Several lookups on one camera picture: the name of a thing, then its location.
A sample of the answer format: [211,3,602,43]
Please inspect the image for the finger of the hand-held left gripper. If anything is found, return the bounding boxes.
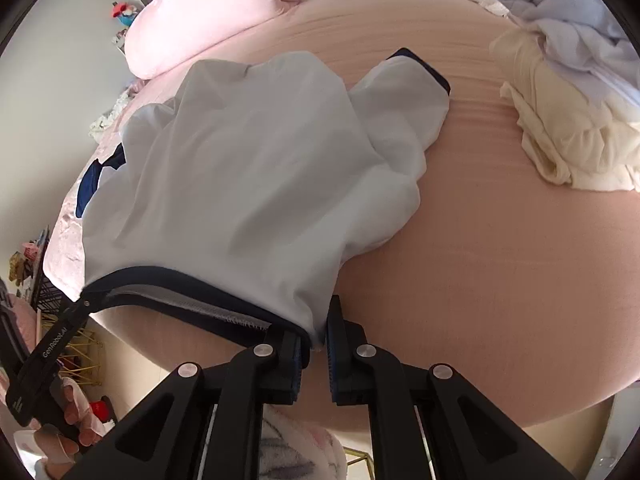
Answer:
[60,290,111,331]

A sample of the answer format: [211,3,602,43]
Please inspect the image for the person's left hand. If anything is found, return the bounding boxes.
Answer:
[35,380,108,463]

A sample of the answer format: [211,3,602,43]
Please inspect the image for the heap of white clothes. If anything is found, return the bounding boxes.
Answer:
[89,87,136,143]

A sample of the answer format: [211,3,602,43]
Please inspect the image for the gold wire basket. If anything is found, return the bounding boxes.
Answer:
[50,327,108,391]

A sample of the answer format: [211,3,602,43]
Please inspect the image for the black wire rack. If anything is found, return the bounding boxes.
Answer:
[27,227,83,333]

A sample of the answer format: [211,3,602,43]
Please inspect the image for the pink cushion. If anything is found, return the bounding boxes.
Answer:
[0,294,41,353]

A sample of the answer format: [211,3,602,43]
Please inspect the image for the person's printed fleece pyjamas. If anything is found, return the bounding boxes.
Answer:
[257,404,347,480]

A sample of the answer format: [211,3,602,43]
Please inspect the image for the light blue shirt navy trim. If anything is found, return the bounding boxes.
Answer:
[77,47,451,356]

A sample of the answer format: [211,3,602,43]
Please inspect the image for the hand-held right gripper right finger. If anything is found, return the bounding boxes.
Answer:
[326,295,576,480]

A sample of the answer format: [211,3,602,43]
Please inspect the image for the cream garment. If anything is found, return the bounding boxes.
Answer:
[490,25,640,193]

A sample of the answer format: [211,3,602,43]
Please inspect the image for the red and blue toy figure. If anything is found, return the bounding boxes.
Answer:
[111,1,143,28]

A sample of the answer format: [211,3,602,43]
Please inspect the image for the large pink pillow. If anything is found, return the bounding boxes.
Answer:
[122,0,308,81]

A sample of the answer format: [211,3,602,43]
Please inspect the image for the bed with pink sheet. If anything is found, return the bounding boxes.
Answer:
[42,0,640,433]

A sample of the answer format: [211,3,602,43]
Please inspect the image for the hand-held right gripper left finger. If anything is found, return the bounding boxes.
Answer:
[60,332,305,480]

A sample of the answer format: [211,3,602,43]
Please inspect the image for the lavender crumpled garment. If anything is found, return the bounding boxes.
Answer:
[492,0,640,106]

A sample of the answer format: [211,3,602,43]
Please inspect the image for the red object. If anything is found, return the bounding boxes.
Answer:
[90,396,118,423]

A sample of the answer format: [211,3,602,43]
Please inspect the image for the pile of small toys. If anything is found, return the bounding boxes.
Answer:
[7,240,48,286]

